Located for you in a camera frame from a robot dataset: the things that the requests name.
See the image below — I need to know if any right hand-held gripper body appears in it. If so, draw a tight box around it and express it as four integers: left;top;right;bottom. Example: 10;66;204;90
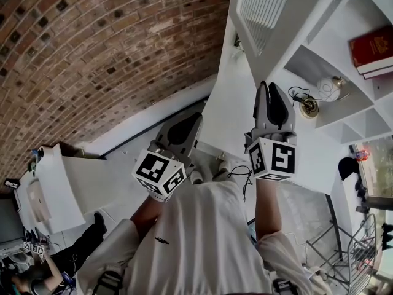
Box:
243;127;298;181

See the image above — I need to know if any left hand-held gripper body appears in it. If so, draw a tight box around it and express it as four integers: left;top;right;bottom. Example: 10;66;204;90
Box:
131;139;197;203

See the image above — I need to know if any white louvered cabinet door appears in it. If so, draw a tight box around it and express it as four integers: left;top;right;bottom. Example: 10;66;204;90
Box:
235;0;296;57

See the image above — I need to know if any person's left forearm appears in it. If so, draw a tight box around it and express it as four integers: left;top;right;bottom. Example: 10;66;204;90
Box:
129;194;163;230

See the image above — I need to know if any person's right forearm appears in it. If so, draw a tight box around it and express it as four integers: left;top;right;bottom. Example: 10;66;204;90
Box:
255;176;285;243

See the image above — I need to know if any white open shelf unit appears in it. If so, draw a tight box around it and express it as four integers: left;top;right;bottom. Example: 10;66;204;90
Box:
203;0;393;196

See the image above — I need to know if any brass lamp with white globe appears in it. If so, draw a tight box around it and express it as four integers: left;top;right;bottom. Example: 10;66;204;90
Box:
299;75;351;120

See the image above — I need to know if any black cap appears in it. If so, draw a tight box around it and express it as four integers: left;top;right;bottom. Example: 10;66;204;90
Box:
337;156;360;181

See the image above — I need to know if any person's white shirt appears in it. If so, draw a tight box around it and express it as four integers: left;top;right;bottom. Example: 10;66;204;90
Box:
75;176;314;295

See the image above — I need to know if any white desk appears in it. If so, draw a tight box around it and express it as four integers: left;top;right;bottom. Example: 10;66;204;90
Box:
12;143;107;235

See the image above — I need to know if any white-paged book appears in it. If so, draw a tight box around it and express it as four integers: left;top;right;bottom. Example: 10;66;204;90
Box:
363;63;393;80

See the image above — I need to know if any red hardcover book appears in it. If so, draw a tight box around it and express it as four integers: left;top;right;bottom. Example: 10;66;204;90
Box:
349;25;393;75

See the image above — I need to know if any beige folder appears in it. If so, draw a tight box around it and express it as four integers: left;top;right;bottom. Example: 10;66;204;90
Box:
26;179;52;224

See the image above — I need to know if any dark monitor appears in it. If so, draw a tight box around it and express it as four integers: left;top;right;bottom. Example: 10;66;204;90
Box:
0;197;26;246

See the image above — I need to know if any thin black lamp cable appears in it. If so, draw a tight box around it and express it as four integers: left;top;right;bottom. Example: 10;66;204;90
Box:
287;85;311;104

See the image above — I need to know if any black drawstring cord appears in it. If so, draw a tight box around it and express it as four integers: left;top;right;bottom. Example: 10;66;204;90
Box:
227;164;255;203

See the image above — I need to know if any metal wire chair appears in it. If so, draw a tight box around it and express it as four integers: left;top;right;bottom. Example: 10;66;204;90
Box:
306;213;379;295

